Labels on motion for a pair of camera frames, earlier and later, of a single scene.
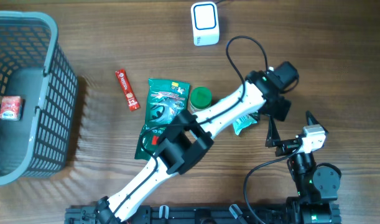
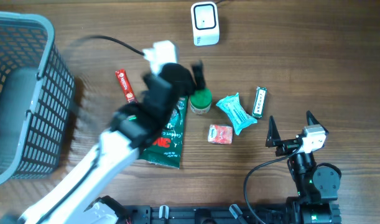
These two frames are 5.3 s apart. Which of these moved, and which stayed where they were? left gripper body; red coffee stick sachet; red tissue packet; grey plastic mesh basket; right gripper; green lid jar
Moved: red tissue packet; left gripper body
Stayed: right gripper; grey plastic mesh basket; red coffee stick sachet; green lid jar
